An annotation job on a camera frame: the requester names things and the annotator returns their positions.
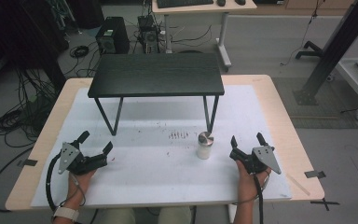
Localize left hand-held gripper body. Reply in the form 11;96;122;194
57;141;109;175

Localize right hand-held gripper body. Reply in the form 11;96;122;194
229;146;282;175

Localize white shaker with metal lid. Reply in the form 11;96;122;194
196;131;215;161

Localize black raised shelf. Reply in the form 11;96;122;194
87;52;226;137

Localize person's left hand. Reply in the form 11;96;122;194
66;169;97;205

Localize person's right hand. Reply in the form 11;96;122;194
236;161;272;203

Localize white band wristwatch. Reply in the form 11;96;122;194
52;206;80;223

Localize black tape piece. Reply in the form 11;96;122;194
303;170;327;179
16;158;39;168

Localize white table leg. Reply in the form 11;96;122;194
227;203;238;224

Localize white board mat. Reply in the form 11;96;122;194
30;85;294;209

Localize grey floor mat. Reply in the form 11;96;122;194
271;77;358;131

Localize black tape cross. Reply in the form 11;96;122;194
310;197;341;212

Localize person's right leg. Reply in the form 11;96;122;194
158;206;193;224

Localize black stand foot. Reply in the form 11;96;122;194
295;40;324;61

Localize black computer tower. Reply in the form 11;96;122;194
94;16;131;56

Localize white wheeled cart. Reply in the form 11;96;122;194
335;21;358;122

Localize black metal stand beam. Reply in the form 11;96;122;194
293;0;358;106

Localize light wooden desk white legs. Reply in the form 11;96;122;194
151;0;258;70

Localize black keyboard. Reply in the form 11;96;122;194
156;0;215;9

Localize thin left wrist wire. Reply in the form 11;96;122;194
59;173;87;209

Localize thin wrist wire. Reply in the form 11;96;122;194
231;174;270;207
59;173;87;209

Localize thin right wrist wire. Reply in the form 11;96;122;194
231;174;270;207

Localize thick black right gripper cable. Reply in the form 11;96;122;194
253;173;266;224

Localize thick black gripper cable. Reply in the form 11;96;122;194
253;173;266;224
45;153;63;213

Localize thick black left gripper cable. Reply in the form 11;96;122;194
45;153;63;213

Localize black floor cable bundle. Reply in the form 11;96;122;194
0;66;59;148

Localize coiled black cable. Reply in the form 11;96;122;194
69;45;90;59

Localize open frame computer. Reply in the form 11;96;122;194
136;14;161;55

